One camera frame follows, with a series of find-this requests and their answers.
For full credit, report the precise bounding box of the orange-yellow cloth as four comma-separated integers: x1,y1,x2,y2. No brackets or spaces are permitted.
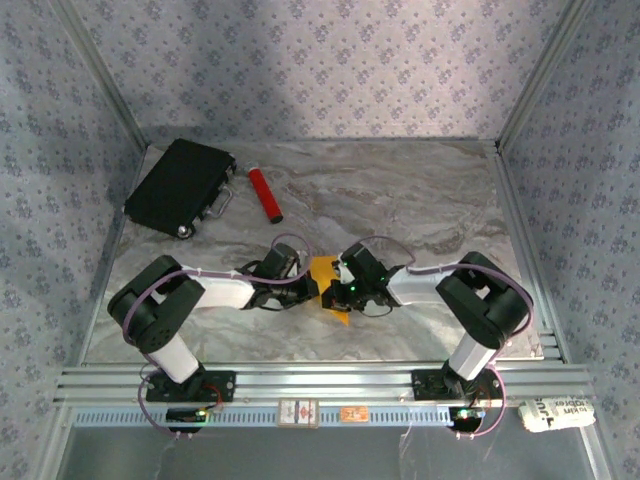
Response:
308,254,351,326

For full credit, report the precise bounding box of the aluminium base beam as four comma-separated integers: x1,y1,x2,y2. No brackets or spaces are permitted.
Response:
53,363,591,407

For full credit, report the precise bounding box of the red glitter cylinder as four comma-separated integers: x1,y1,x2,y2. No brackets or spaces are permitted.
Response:
244,160,285,225

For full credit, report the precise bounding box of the white label with red diamond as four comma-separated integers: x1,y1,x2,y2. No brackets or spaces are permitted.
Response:
277,398,321,430

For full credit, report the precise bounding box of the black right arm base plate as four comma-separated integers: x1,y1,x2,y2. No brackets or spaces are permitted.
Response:
412,368,504,401

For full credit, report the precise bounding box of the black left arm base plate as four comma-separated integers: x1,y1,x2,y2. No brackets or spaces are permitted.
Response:
145,369,237,404

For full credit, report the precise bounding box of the grey slotted cable duct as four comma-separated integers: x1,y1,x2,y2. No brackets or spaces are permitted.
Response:
69,405,454,429

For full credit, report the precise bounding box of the black case with metal handle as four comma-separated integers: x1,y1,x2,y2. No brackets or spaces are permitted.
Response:
123,138,238,240

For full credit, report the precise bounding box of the aluminium side rail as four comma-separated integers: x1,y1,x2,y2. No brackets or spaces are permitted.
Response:
492,144,566,364
79,144,149,366

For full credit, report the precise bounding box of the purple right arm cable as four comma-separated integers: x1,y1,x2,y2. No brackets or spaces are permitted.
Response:
339,235,534,441

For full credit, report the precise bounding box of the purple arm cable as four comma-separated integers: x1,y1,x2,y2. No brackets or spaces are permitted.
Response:
122,233,314,441
339,235,534,441

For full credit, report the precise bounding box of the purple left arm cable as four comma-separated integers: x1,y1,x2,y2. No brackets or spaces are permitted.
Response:
122,233,314,441

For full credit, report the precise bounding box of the aluminium frame post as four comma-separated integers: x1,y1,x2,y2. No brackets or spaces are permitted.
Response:
52,0,151,149
494,0,594,151

